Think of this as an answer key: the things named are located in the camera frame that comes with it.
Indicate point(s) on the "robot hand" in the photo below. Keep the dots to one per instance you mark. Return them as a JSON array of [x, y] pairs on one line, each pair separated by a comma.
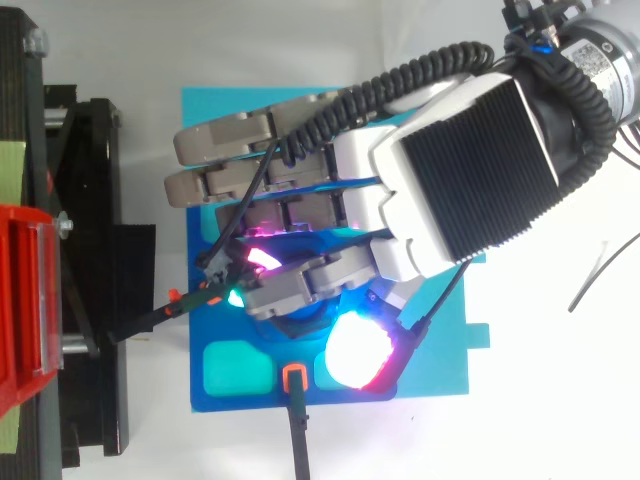
[[450, 165]]

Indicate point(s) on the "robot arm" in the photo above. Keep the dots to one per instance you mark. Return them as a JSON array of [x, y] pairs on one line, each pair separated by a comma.
[[600, 45]]

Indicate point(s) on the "turquoise plate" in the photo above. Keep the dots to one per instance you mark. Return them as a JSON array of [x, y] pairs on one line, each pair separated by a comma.
[[440, 360]]

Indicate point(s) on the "blue plate with square hollows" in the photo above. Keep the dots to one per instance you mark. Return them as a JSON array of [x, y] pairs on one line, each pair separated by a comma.
[[235, 397]]

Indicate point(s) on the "black stand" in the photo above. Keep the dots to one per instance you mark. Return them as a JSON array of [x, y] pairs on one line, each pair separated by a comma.
[[95, 200]]

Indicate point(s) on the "red bin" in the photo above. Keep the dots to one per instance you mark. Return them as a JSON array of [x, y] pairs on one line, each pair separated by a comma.
[[22, 300]]

